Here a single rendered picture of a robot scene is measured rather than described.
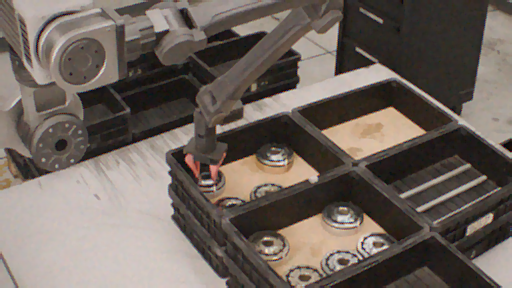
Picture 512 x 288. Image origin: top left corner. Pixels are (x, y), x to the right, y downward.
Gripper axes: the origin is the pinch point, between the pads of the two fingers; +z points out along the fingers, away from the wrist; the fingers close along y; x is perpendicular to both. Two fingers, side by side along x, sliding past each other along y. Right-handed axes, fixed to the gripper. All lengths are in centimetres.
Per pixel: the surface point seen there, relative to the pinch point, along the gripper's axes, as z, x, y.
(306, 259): 3.6, 17.6, -32.2
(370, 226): 3.6, 0.9, -44.2
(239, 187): 4.0, -3.3, -8.4
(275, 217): -0.8, 10.3, -22.2
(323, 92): 17, -80, -13
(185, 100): 50, -106, 53
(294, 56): 29, -123, 10
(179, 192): 3.3, 5.4, 5.7
